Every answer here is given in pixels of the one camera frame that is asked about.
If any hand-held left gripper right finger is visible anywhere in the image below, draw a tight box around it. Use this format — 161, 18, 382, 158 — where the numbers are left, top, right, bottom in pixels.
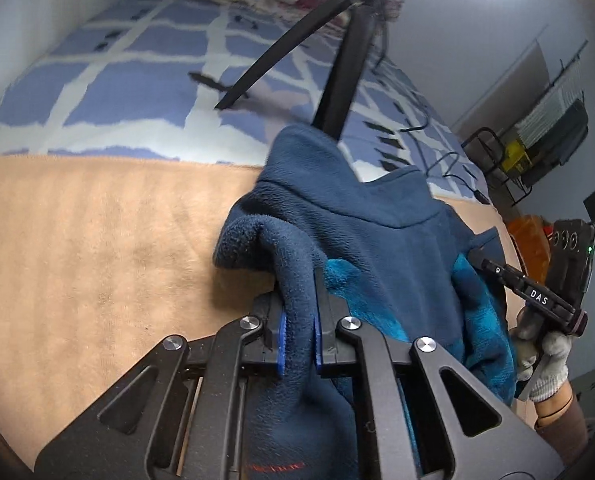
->
311, 267, 565, 480

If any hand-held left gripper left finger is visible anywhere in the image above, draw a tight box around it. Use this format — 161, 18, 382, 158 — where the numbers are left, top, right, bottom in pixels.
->
33, 292, 288, 480

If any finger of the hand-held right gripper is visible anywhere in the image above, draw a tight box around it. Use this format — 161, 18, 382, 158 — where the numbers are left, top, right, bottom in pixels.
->
467, 246, 528, 295

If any navy plaid-lined fleece jacket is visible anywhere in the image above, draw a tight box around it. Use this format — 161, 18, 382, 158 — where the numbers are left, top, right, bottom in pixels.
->
212, 125, 518, 480

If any person's right forearm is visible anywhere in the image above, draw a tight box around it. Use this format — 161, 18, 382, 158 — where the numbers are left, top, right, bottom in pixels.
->
531, 379, 592, 467

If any person's right hand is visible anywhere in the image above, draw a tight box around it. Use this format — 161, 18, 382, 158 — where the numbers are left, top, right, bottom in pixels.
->
509, 326, 571, 400

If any orange object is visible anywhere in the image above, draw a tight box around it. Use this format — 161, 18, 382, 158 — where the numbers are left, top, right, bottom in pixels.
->
506, 214, 554, 283

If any yellow box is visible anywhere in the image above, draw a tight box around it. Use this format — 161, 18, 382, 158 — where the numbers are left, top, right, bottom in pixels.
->
500, 140, 529, 172

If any black metal rack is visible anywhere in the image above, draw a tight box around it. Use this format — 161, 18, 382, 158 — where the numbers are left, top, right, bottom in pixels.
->
461, 40, 591, 207

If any white door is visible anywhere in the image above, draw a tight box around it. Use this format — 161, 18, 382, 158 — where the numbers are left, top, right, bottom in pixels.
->
450, 40, 552, 137

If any tan blanket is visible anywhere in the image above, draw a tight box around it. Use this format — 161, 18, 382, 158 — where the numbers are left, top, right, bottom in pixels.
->
0, 154, 543, 471

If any black tripod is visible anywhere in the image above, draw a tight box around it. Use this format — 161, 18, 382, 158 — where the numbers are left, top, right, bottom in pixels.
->
214, 0, 403, 138

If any blue white patterned bedsheet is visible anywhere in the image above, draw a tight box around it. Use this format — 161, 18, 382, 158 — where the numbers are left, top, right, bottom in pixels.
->
0, 0, 493, 206

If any black cable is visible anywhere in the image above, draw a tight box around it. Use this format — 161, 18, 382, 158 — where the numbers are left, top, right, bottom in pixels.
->
425, 151, 493, 206
372, 35, 431, 134

